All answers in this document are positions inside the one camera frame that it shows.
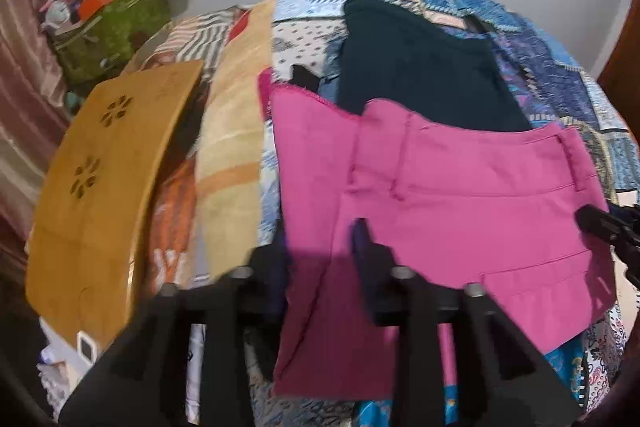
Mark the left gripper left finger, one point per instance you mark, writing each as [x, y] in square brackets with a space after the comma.
[140, 380]

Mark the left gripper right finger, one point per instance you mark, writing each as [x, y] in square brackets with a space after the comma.
[460, 337]

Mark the pink pants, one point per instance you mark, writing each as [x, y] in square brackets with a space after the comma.
[457, 206]

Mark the white cloth pile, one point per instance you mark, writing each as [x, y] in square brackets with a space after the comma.
[63, 365]

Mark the brown wooden door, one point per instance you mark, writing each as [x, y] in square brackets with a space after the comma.
[620, 78]

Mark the beige orange blanket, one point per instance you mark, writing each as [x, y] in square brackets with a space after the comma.
[206, 207]

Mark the striped brown curtain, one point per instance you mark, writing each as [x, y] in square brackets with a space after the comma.
[33, 122]

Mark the dark navy folded garment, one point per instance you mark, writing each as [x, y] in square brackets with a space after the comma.
[392, 53]

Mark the green patterned bag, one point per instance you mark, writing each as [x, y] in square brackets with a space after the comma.
[100, 48]

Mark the blue patchwork bedspread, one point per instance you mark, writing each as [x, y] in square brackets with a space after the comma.
[550, 88]

